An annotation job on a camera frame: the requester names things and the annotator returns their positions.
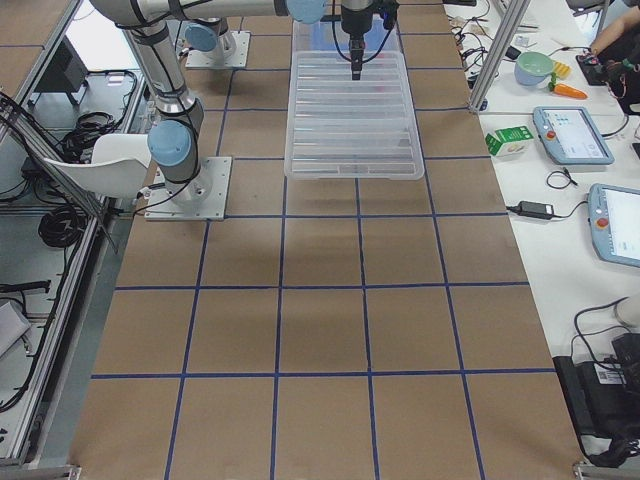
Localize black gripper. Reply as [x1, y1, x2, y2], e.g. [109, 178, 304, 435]
[341, 0, 374, 80]

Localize clear plastic box lid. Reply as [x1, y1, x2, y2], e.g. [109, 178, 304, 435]
[284, 51, 424, 180]

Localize green blue bowl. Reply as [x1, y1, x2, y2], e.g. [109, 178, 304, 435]
[514, 51, 554, 86]

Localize green white carton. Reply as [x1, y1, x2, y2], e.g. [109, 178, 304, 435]
[485, 126, 534, 157]

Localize toy carrot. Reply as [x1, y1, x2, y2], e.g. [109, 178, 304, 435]
[548, 74, 588, 100]

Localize yellow toy corn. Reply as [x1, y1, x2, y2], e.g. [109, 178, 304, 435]
[552, 61, 571, 80]

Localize teach pendant tablet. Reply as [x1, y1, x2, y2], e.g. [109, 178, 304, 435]
[588, 184, 639, 267]
[533, 106, 614, 165]

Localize black power adapter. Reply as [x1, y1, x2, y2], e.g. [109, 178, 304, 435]
[517, 201, 554, 220]

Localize white chair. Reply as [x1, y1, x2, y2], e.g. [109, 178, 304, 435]
[44, 134, 151, 199]

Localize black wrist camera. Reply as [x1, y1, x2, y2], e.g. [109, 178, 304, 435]
[376, 0, 399, 31]

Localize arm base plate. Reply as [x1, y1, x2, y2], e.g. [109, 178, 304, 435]
[143, 157, 232, 221]
[185, 25, 251, 70]

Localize aluminium frame post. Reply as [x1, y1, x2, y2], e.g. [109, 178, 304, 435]
[469, 0, 530, 114]

